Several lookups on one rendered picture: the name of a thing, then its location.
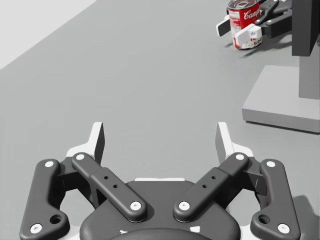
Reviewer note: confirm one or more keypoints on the grey stand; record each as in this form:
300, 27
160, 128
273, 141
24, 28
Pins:
280, 100

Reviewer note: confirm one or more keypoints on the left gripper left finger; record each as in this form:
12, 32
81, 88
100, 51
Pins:
110, 186

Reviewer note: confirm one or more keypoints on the red and white can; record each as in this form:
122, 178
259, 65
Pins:
246, 17

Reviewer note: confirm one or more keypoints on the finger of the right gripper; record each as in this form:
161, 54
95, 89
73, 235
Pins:
250, 35
223, 27

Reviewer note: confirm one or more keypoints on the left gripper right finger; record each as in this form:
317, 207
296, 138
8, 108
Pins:
212, 186

